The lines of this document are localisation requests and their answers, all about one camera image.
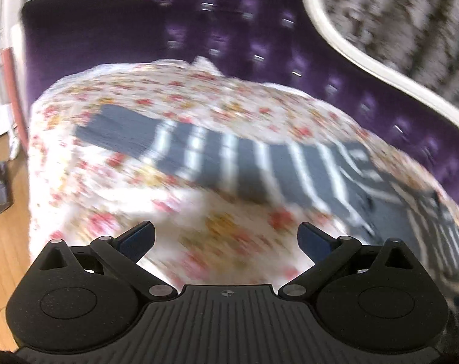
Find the grey white striped garment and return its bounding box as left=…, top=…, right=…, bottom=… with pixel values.
left=75, top=105, right=459, bottom=286

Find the floral bed sheet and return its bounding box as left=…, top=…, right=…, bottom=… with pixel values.
left=29, top=58, right=459, bottom=305

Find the purple tufted sofa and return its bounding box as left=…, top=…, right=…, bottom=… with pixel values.
left=19, top=0, right=459, bottom=204

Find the grey damask curtain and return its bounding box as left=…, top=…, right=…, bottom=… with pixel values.
left=325, top=0, right=459, bottom=109

